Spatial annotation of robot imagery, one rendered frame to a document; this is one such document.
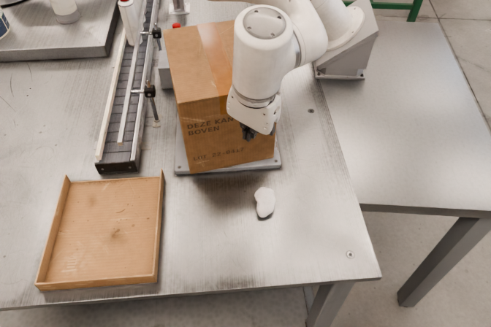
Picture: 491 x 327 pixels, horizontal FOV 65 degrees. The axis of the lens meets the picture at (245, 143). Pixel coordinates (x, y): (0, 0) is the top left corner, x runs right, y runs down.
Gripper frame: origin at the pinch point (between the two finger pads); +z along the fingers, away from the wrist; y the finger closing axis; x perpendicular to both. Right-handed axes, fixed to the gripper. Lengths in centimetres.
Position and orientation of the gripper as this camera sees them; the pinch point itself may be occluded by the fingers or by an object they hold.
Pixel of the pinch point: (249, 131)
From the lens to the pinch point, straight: 82.0
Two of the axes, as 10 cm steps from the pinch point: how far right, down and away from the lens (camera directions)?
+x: -5.2, 7.5, -4.1
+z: -0.5, 4.5, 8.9
